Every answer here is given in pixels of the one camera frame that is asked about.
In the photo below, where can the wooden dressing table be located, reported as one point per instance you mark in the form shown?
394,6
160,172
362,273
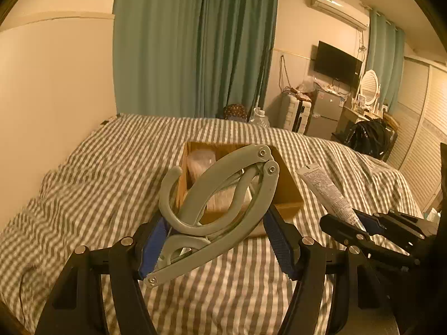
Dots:
350,117

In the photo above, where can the brown patterned cushion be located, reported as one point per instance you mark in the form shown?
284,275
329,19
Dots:
235,112

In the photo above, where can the clear water jug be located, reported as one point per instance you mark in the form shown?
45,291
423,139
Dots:
259,118

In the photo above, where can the clear cotton swab jar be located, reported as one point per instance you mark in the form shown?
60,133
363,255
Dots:
198,162

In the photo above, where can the green window curtain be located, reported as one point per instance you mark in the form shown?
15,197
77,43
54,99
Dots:
385,56

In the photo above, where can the gray checkered bed cover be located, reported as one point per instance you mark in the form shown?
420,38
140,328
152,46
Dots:
109,186

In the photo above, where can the black backpack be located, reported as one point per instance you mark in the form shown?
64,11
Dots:
373,137

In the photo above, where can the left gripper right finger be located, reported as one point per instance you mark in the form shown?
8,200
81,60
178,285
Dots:
359,303

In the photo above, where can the white louvered closet door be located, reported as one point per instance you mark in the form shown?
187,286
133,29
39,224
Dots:
420,112

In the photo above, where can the white oval mirror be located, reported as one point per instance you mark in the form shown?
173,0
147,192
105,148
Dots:
369,89

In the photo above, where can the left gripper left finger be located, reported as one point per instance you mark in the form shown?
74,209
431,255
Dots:
75,304

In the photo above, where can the white cream tube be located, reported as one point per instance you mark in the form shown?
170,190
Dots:
328,194

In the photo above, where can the black wall television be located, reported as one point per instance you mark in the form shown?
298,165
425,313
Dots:
336,64

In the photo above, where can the gray mini fridge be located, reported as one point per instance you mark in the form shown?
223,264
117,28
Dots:
325,113

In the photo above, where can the white suitcase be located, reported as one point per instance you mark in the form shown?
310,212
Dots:
294,112

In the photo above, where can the gray folding hanger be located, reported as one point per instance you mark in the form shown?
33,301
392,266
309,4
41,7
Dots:
194,237

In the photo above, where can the white tape roll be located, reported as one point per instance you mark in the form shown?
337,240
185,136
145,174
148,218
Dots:
220,202

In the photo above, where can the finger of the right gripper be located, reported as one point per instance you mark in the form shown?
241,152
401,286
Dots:
350,235
396,223

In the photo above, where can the white air conditioner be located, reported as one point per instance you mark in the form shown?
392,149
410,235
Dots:
343,11

